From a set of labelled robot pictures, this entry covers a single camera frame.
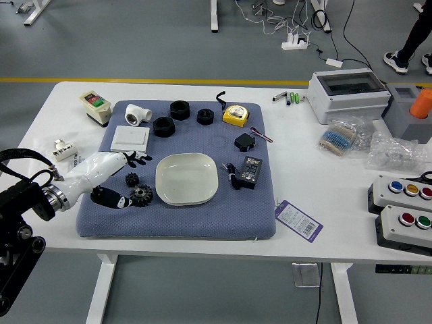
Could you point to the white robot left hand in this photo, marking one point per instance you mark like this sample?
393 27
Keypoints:
98 167

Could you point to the small black gear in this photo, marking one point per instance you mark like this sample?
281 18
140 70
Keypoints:
131 179

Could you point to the large black gear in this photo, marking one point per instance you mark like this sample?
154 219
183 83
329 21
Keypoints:
141 195

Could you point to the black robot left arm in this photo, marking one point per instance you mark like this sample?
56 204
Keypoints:
20 199

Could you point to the large black hex nut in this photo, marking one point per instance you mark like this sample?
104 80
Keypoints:
162 127
180 109

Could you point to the small black hex nut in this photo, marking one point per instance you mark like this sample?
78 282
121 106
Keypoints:
205 117

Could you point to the silver box under table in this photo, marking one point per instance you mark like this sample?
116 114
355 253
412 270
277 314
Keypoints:
305 275

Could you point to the grey distribution box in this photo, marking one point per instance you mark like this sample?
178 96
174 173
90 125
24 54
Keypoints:
349 101

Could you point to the three-button control box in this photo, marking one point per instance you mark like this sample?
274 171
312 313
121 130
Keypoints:
388 199

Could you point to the two-button control box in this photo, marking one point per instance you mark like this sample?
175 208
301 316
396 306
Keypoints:
395 233

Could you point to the small white labelled block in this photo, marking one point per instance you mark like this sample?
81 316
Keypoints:
64 151

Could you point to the clear plastic bag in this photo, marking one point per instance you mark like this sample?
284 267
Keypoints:
44 148

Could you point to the white pipe tee fitting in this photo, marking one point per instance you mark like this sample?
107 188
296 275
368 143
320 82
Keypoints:
135 113

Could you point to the white square dish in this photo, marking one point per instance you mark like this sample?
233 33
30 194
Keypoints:
187 179

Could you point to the blue-grey cushion mat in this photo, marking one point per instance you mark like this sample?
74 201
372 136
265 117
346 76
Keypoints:
202 219

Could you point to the yellow tape measure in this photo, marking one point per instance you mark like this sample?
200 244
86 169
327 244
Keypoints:
236 115

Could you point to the black digital power adapter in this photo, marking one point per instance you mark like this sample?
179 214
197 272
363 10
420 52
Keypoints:
250 167

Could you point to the white background table leg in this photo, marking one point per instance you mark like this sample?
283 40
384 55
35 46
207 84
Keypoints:
214 15
35 11
322 17

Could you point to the small silver tool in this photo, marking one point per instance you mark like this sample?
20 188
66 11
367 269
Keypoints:
279 96

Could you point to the green battery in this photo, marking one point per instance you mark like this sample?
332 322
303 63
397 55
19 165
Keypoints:
298 98
293 98

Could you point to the purple barcode tag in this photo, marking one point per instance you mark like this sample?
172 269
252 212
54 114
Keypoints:
298 221

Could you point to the white power strip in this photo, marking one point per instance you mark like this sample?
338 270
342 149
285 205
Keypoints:
293 45

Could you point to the bag of blue resistors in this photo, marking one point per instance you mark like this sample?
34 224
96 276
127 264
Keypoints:
337 138

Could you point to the white power adapter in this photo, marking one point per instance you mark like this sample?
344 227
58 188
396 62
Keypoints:
334 62

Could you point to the clear bubble wrap bag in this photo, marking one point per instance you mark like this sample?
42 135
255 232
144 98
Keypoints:
395 153

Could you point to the grey block holder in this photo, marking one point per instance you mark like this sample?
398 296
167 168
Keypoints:
401 118

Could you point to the black table control panel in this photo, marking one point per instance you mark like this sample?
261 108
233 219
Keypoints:
403 269

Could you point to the black scissors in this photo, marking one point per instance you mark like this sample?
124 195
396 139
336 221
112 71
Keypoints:
426 176

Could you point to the orange cylinder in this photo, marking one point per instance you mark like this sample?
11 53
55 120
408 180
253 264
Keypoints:
422 104

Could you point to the person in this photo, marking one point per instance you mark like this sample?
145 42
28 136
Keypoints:
416 33

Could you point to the white wall switch plate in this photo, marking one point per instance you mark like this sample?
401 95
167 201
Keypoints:
130 138

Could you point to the beige red-green switch box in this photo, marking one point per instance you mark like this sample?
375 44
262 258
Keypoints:
96 106

